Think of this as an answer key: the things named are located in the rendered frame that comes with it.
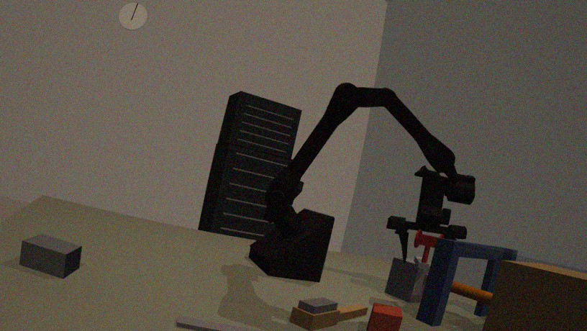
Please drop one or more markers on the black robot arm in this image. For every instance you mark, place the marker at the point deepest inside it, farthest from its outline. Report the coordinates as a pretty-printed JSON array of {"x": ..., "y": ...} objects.
[{"x": 286, "y": 186}]

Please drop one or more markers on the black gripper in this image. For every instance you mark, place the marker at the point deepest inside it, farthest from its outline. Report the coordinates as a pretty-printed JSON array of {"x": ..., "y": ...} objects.
[{"x": 399, "y": 224}]

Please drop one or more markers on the grey flat bar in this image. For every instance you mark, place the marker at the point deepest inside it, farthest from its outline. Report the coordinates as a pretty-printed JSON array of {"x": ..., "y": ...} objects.
[{"x": 203, "y": 325}]

